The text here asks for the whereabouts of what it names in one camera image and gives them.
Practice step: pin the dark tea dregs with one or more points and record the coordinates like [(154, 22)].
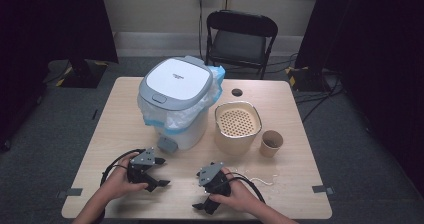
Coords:
[(271, 143)]

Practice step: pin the grey tape piece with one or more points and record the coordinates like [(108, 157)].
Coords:
[(70, 192), (321, 189)]

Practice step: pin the beige strainer container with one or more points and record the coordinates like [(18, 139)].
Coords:
[(233, 140)]

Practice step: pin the small dark stick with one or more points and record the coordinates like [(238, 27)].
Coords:
[(95, 114)]

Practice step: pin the black stand base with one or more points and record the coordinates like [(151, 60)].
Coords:
[(308, 79), (85, 74)]

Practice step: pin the white food scraps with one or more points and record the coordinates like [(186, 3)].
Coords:
[(263, 181)]

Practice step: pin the white blue trash bag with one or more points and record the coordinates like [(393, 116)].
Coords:
[(186, 117)]

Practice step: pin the black folding chair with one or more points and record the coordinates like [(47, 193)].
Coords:
[(240, 45)]

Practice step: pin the person's right hand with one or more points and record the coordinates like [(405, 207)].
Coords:
[(241, 197)]

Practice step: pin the dark curtain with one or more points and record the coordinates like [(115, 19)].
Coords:
[(40, 34), (376, 50)]

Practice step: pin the person's left hand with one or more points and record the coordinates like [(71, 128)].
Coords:
[(116, 184)]

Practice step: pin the white trash bin grey lid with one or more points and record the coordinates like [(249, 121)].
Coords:
[(178, 80)]

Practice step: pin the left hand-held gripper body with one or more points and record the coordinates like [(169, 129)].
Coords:
[(142, 159)]

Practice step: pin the brown paper cup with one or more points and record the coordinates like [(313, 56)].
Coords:
[(268, 149)]

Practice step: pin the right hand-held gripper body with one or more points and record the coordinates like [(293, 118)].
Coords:
[(210, 174)]

